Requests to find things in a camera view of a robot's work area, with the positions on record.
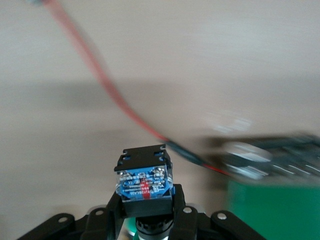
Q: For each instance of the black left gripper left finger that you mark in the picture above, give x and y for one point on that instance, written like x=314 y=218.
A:
x=100 y=225

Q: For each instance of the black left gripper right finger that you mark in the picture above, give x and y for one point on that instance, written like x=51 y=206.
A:
x=190 y=225

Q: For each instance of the green push button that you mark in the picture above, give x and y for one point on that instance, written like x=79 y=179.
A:
x=145 y=182

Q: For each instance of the green conveyor belt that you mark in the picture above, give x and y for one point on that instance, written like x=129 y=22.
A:
x=275 y=212

